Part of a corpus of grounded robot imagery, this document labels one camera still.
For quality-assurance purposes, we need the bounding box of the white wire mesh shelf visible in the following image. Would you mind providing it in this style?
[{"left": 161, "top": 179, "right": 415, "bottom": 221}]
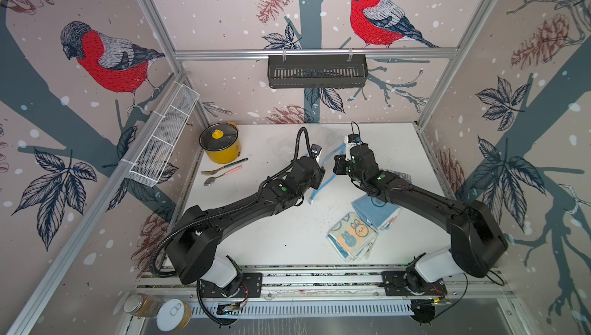
[{"left": 126, "top": 81, "right": 199, "bottom": 187}]

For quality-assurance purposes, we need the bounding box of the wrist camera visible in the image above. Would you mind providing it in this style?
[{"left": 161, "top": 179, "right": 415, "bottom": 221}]
[
  {"left": 309, "top": 144, "right": 322, "bottom": 161},
  {"left": 347, "top": 134, "right": 362, "bottom": 147}
]

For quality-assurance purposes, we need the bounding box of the glass lid yellow knob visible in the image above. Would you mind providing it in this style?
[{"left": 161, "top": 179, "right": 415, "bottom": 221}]
[{"left": 199, "top": 123, "right": 239, "bottom": 151}]

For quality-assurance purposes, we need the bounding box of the glass jar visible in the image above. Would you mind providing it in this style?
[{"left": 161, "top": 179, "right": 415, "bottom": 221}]
[{"left": 123, "top": 293, "right": 163, "bottom": 318}]

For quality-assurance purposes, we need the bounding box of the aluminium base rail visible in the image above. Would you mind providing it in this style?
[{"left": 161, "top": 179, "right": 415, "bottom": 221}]
[{"left": 135, "top": 263, "right": 513, "bottom": 304}]

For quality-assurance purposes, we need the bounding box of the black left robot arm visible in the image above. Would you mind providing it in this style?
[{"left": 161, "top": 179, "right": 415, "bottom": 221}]
[{"left": 163, "top": 157, "right": 326, "bottom": 284}]

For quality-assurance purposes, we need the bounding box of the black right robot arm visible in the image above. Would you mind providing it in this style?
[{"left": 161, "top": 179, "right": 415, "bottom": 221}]
[{"left": 333, "top": 144, "right": 508, "bottom": 282}]

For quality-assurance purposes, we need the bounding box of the blue towel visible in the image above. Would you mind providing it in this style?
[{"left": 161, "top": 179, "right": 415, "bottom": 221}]
[{"left": 352, "top": 195, "right": 400, "bottom": 230}]

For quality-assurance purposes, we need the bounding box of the pink handled spoon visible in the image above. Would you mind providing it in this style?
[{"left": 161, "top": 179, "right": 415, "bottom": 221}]
[{"left": 203, "top": 165, "right": 243, "bottom": 187}]

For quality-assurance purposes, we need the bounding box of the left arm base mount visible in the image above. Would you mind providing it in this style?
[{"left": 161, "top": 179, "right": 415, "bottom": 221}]
[{"left": 198, "top": 273, "right": 263, "bottom": 299}]

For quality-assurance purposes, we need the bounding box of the yellow electric pot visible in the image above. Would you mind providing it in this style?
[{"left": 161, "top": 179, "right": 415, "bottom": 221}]
[{"left": 203, "top": 138, "right": 241, "bottom": 164}]

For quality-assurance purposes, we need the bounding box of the bunny print towel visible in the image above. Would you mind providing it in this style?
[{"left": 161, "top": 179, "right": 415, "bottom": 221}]
[{"left": 326, "top": 212, "right": 378, "bottom": 262}]

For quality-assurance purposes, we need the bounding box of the clear vacuum bag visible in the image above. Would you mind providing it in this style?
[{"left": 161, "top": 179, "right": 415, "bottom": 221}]
[{"left": 307, "top": 143, "right": 346, "bottom": 204}]

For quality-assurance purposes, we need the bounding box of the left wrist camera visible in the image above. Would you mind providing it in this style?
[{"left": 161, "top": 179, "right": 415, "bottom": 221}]
[{"left": 309, "top": 144, "right": 322, "bottom": 161}]

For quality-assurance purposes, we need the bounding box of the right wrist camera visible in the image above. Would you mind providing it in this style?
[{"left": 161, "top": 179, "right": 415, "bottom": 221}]
[{"left": 347, "top": 134, "right": 362, "bottom": 147}]

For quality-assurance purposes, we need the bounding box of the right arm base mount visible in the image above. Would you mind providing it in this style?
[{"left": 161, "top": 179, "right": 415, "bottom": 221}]
[{"left": 377, "top": 270, "right": 448, "bottom": 297}]

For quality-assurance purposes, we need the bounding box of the tin can white lid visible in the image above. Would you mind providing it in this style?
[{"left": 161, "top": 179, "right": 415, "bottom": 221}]
[{"left": 156, "top": 299, "right": 192, "bottom": 332}]

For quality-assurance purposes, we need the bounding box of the black hanging wire basket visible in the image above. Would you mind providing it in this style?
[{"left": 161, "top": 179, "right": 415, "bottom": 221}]
[{"left": 267, "top": 54, "right": 369, "bottom": 89}]

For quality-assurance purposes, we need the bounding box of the green handled fork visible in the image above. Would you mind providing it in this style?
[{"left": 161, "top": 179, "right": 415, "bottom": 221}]
[{"left": 201, "top": 158, "right": 249, "bottom": 176}]

